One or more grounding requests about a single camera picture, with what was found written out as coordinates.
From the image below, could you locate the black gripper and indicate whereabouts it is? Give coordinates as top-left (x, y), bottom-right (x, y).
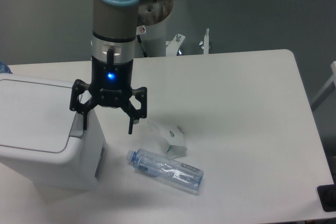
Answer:
top-left (69, 57), bottom-right (148, 134)

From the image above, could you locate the white push-lid trash can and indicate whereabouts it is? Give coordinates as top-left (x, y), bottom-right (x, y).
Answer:
top-left (1, 73), bottom-right (107, 190)

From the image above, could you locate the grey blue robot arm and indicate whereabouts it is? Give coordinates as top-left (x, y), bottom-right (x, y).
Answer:
top-left (69, 0), bottom-right (170, 130)

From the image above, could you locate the crumpled white paper packet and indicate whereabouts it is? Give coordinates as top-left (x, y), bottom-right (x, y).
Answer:
top-left (147, 118), bottom-right (187, 159)

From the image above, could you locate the crushed clear plastic bottle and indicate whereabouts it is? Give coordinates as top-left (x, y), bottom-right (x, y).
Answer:
top-left (126, 148), bottom-right (204, 195)

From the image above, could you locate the blue object at left edge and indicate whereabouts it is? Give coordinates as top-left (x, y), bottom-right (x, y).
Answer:
top-left (0, 61), bottom-right (12, 74)

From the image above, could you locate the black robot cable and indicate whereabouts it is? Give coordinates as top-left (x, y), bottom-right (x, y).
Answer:
top-left (136, 34), bottom-right (148, 58)

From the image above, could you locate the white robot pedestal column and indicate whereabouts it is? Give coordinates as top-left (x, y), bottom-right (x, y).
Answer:
top-left (134, 1), bottom-right (173, 58)

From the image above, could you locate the white pedestal base frame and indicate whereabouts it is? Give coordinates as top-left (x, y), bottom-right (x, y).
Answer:
top-left (165, 28), bottom-right (211, 57)

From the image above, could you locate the white frame at right edge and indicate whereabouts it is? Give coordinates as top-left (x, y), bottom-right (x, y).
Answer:
top-left (310, 61), bottom-right (335, 111)

